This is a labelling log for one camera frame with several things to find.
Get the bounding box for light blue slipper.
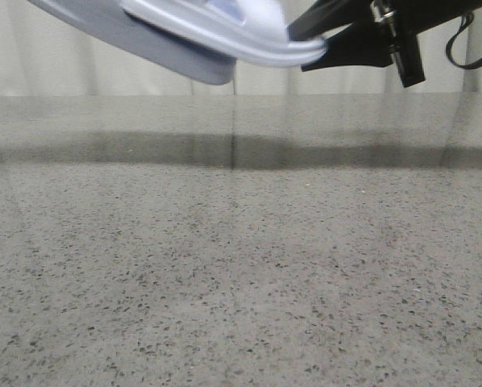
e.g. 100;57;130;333
31;0;236;85
119;0;327;67

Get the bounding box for black looped cable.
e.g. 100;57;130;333
444;10;482;70

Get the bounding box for beige curtain backdrop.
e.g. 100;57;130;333
0;1;482;96

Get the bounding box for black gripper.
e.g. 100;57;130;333
288;0;482;88

